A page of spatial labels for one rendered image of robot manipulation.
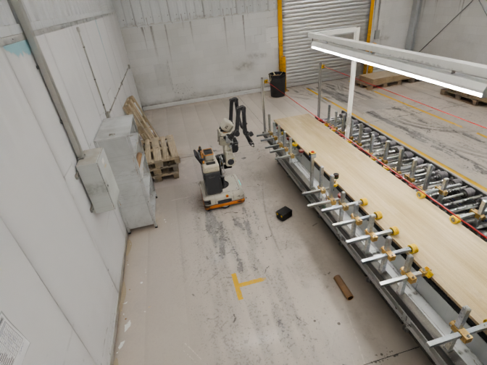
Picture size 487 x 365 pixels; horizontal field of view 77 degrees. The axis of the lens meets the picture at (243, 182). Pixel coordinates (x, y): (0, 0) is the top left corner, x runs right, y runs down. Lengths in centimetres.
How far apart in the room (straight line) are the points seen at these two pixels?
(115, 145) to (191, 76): 657
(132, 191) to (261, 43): 751
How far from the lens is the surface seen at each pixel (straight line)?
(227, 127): 459
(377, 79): 1090
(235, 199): 496
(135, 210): 479
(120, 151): 434
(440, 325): 306
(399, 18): 1313
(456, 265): 315
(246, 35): 1067
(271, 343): 343
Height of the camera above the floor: 297
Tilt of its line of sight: 32 degrees down
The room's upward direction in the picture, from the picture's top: 6 degrees counter-clockwise
